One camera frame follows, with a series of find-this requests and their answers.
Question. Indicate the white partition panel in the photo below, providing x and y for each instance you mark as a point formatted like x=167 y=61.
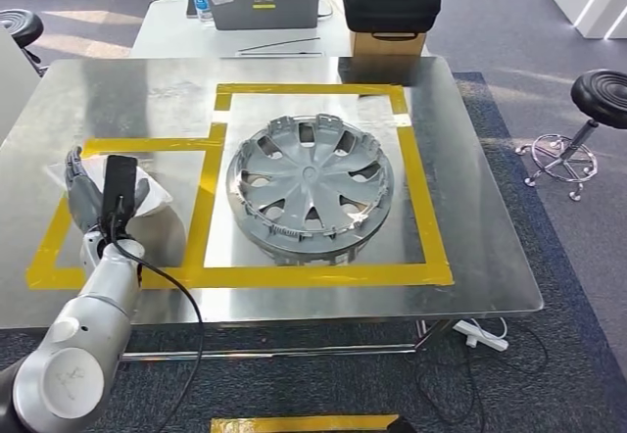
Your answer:
x=14 y=86

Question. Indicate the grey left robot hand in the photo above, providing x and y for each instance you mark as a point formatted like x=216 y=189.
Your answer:
x=85 y=203

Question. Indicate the silver wheel hubcap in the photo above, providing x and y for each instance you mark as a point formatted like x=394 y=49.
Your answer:
x=308 y=183

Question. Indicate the white curved plastic part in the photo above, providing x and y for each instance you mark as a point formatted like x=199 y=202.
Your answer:
x=152 y=199

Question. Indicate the white desk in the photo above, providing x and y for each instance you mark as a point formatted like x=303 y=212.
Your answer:
x=167 y=34

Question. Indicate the brown cardboard box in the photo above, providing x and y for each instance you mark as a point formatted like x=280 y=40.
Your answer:
x=387 y=44

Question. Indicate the white power strip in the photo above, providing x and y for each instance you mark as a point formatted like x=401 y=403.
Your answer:
x=482 y=338

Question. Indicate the black stool chrome base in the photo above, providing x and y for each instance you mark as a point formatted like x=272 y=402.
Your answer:
x=22 y=26
x=602 y=96

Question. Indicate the black carrying case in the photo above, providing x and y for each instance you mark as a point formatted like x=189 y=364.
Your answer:
x=391 y=8

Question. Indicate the thin black rod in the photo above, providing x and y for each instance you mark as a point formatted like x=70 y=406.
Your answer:
x=279 y=44

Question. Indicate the stainless steel workbench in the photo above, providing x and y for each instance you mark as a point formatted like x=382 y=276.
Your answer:
x=465 y=222

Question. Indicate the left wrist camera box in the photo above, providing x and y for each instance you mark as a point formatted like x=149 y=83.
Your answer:
x=120 y=183

